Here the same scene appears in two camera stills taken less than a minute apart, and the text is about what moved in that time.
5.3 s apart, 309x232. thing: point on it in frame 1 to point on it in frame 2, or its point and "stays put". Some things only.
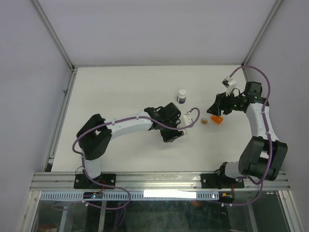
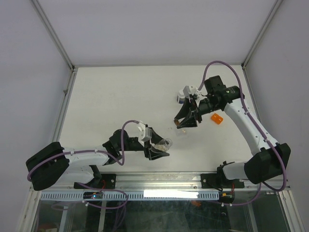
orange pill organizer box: [218, 119] stays put
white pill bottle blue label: [181, 98] stays put
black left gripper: [171, 137] to [151, 153]
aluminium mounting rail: [160, 181] stays put
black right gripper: [220, 104] to [185, 109]
